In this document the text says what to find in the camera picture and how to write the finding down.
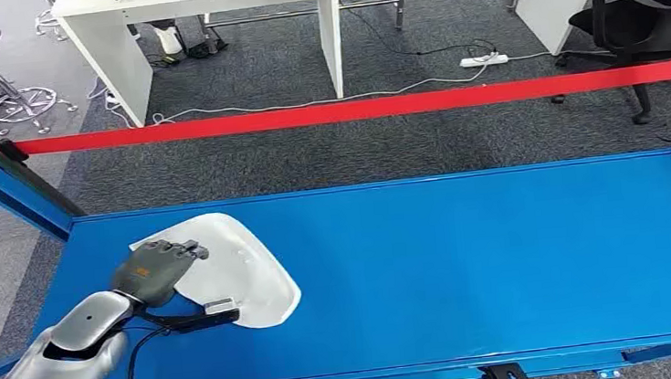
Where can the black office chair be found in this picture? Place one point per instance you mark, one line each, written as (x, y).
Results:
(649, 27)

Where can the blue metal shelf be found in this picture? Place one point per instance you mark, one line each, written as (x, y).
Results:
(439, 264)

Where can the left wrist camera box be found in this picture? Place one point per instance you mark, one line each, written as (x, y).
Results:
(221, 306)

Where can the white curved plastic part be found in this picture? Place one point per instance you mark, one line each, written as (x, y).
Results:
(245, 269)

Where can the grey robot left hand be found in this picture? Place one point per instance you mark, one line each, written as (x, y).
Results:
(149, 277)

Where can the white power strip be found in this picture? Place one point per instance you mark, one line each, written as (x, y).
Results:
(484, 60)

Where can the person's foot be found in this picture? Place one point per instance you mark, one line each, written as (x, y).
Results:
(169, 40)

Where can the red barrier belt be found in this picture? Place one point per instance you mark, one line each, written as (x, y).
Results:
(365, 109)

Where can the black stanchion post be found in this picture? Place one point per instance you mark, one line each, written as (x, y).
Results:
(50, 189)

